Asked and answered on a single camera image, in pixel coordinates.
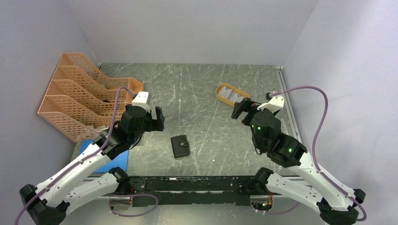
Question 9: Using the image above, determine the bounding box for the orange mesh file organizer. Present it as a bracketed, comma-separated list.
[38, 52, 144, 142]

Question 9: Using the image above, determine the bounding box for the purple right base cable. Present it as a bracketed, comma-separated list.
[253, 200, 301, 216]

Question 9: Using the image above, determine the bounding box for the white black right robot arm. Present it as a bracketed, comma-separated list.
[231, 96, 366, 225]

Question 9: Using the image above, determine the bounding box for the white card in tray left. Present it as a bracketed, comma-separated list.
[218, 86, 233, 99]

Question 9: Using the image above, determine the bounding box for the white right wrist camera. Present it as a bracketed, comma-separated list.
[257, 96, 285, 115]

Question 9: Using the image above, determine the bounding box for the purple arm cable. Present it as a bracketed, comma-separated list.
[13, 86, 138, 225]
[269, 86, 367, 222]

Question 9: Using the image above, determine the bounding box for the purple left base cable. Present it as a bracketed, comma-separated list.
[108, 194, 159, 218]

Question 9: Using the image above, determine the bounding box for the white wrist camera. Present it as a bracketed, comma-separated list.
[257, 96, 285, 115]
[131, 91, 151, 113]

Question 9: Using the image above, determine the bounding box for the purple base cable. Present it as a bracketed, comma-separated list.
[108, 194, 159, 218]
[253, 200, 301, 216]

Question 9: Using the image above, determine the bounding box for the orange oval tray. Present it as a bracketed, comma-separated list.
[215, 83, 250, 107]

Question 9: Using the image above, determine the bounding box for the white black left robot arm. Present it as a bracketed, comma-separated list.
[18, 104, 165, 225]

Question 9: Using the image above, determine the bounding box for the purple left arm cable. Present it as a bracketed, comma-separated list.
[13, 86, 138, 225]

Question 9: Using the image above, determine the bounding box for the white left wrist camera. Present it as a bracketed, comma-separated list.
[131, 91, 151, 113]

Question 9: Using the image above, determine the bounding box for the black leather card holder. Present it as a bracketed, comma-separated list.
[170, 135, 190, 158]

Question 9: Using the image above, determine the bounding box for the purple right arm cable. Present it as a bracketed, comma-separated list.
[269, 86, 367, 222]

